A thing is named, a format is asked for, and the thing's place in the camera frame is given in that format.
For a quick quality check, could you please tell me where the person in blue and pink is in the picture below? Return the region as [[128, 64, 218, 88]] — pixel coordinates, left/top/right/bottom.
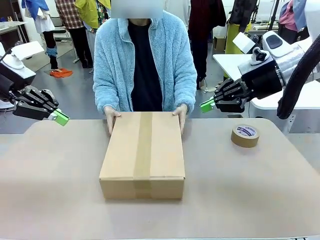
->
[[277, 0, 310, 46]]

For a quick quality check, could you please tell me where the black braided cable sleeve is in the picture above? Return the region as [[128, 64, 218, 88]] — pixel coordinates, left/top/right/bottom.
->
[[276, 32, 320, 120]]

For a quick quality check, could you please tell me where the person in blue fleece jacket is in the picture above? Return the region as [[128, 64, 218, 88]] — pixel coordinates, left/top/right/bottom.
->
[[92, 9, 198, 116]]

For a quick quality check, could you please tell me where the person's left forearm blue sleeve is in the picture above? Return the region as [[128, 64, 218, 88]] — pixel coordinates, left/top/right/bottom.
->
[[172, 72, 198, 116]]

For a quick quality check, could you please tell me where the brown cardboard box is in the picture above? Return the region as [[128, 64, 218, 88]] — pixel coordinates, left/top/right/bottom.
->
[[98, 111, 186, 200]]

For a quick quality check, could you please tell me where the person's right forearm blue sleeve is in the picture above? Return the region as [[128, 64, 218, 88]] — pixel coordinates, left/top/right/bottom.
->
[[92, 74, 118, 115]]

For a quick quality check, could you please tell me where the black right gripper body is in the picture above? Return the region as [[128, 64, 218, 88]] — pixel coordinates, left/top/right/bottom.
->
[[241, 59, 283, 100]]

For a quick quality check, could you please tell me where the orange cloth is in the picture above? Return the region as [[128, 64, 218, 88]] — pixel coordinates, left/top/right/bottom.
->
[[49, 68, 74, 79]]

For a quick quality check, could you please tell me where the person's left hand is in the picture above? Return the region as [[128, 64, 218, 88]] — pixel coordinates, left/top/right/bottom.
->
[[172, 104, 188, 136]]

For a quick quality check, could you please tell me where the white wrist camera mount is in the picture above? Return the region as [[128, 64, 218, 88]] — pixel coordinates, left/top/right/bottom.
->
[[0, 41, 45, 81], [232, 31, 274, 74]]

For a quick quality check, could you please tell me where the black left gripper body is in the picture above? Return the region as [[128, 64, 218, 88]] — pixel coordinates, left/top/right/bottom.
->
[[0, 65, 36, 101]]

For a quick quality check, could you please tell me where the small cardboard box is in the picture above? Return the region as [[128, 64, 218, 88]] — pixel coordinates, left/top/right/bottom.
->
[[213, 36, 227, 53]]

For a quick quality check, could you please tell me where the person in yellow top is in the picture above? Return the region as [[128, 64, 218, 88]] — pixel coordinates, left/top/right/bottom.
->
[[74, 0, 112, 33]]

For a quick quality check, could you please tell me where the large white table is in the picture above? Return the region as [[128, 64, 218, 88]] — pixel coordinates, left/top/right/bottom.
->
[[212, 54, 320, 120]]

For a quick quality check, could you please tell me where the grey-topped desk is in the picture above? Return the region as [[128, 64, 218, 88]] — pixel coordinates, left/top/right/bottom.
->
[[0, 21, 29, 51]]

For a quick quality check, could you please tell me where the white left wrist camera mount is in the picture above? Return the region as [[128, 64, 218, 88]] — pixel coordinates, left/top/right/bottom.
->
[[0, 41, 45, 81]]

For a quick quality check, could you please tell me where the brown packing tape roll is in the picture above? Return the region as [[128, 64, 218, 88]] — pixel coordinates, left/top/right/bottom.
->
[[230, 124, 260, 148]]

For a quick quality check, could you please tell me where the person with yellow apron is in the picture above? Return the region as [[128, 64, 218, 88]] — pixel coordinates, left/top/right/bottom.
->
[[224, 0, 258, 55]]

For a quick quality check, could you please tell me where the figure with white and blue clothes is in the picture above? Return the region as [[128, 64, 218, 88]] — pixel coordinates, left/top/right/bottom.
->
[[21, 0, 59, 70]]

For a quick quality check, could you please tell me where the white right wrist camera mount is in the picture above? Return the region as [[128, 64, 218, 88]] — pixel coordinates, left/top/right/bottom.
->
[[232, 31, 274, 74]]

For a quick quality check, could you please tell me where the person's right hand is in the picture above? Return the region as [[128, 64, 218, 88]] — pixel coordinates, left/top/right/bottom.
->
[[103, 105, 123, 136]]

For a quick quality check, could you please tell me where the person in plaid shirt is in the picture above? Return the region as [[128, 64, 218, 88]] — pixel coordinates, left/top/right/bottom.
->
[[54, 0, 94, 69]]

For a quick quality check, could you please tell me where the person in dark red top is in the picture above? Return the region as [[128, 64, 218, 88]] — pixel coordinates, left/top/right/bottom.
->
[[188, 0, 227, 90]]

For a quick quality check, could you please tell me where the grey mesh chair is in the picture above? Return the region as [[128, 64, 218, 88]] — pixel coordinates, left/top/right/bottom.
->
[[51, 16, 74, 43]]

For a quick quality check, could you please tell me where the black tripod stand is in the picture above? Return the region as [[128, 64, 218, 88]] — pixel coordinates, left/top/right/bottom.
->
[[267, 0, 280, 32]]

